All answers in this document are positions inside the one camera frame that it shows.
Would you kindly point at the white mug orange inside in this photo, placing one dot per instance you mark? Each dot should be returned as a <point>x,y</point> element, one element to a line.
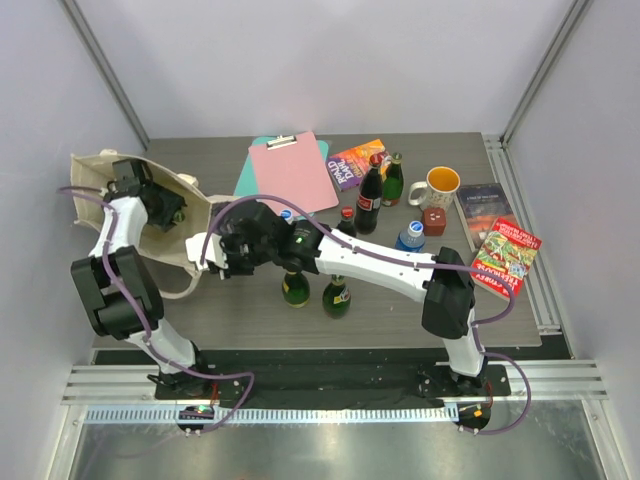
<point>437,190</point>

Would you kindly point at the slotted cable duct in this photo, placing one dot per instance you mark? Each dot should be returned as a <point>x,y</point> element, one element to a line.
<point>201,414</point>

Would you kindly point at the canvas tote bag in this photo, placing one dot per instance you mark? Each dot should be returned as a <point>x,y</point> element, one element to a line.
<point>93,174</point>

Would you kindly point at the dark purple book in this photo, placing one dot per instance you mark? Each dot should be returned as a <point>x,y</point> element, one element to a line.
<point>479,206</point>

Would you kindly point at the Coca-Cola glass bottle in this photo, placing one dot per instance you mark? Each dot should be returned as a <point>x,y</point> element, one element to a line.
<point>370,196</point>
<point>346,224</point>

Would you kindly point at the Roald Dahl book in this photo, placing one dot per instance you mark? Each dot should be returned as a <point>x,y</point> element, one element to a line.
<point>348,168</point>

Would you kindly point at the pink clipboard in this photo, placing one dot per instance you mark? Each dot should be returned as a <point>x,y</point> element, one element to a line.
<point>292,175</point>

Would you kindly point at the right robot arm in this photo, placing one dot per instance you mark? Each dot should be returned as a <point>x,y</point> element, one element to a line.
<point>440,283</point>

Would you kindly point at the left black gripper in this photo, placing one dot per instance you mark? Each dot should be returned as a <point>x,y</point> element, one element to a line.
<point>170,202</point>

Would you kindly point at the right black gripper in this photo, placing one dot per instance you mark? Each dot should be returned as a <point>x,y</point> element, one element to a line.
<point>231,270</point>

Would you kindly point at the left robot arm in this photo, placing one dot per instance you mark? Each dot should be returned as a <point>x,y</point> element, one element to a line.
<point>144,214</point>

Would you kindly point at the red Treehouse book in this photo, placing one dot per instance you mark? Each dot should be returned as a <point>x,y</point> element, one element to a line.
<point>508,252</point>

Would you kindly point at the Pocari Sweat plastic bottle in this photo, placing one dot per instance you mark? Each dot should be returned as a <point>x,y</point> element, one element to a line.
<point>287,215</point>

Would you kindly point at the brown red cube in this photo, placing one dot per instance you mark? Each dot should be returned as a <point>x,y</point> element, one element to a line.
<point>434,221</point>

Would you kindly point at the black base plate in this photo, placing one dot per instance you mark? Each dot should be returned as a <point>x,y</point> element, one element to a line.
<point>347,377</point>

